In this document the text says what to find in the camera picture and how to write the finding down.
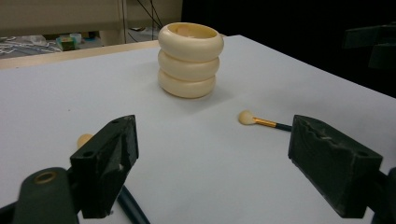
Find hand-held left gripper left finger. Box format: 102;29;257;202
69;114;140;219

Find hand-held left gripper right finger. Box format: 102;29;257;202
287;114;384;219

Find large gold-ferrule makeup brush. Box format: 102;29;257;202
77;133;151;224

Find small gold-ferrule makeup brush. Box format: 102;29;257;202
237;109;293;133

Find cream ringed brush holder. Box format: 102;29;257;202
157;21;225;100

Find light wooden board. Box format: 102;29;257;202
0;39;162;71

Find green box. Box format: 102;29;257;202
55;35;78;51

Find clear plastic bag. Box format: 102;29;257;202
0;35;62;56

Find black cables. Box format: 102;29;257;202
120;0;164;43

